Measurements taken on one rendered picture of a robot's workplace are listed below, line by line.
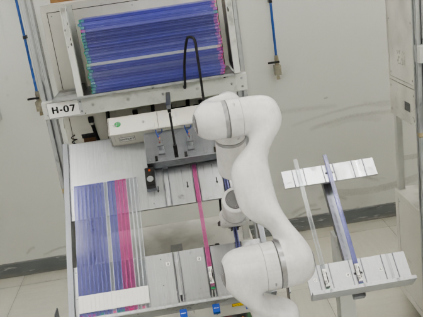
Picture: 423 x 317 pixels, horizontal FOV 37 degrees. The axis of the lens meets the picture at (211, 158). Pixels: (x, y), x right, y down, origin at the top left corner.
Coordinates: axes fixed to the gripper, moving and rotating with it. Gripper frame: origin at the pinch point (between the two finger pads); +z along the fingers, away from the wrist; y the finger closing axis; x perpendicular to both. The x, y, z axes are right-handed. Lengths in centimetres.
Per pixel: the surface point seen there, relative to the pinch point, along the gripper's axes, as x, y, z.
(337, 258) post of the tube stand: 16.5, -34.4, 5.3
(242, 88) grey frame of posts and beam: -51, -12, -3
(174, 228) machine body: -21, 24, 72
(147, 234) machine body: -20, 37, 70
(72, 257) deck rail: 3, 58, -1
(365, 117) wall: -94, -103, 151
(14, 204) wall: -78, 127, 164
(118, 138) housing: -41, 37, 2
